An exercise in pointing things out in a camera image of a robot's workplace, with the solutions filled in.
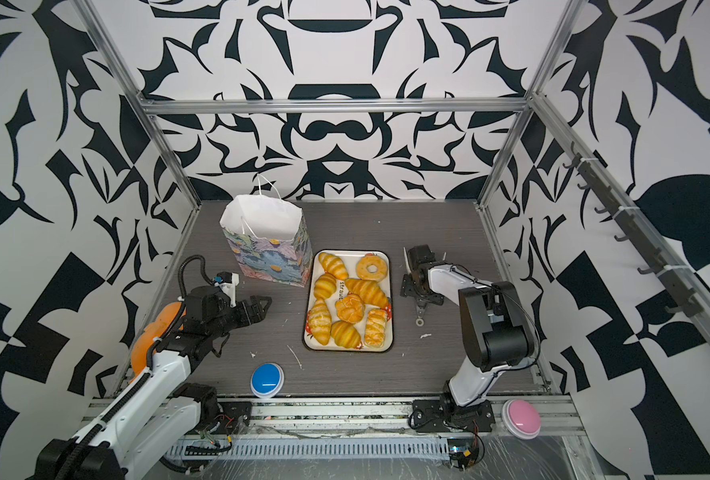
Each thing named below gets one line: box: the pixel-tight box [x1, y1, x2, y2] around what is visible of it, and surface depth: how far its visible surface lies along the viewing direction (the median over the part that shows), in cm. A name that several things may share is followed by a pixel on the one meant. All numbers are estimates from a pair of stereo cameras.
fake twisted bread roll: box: [364, 308, 388, 349], surface depth 87 cm
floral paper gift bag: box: [220, 194, 313, 287], surface depth 88 cm
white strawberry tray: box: [303, 249, 394, 353], surface depth 93 cm
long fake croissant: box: [345, 278, 390, 309], surface depth 93 cm
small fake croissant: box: [314, 273, 337, 299], surface depth 96 cm
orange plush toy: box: [130, 303, 182, 381], surface depth 82 cm
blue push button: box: [250, 362, 285, 399], surface depth 80 cm
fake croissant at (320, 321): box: [308, 298, 332, 345], surface depth 88 cm
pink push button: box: [502, 399, 541, 440], surface depth 74 cm
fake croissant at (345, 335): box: [330, 320, 362, 349], surface depth 86 cm
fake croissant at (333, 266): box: [318, 252, 349, 281], surface depth 101 cm
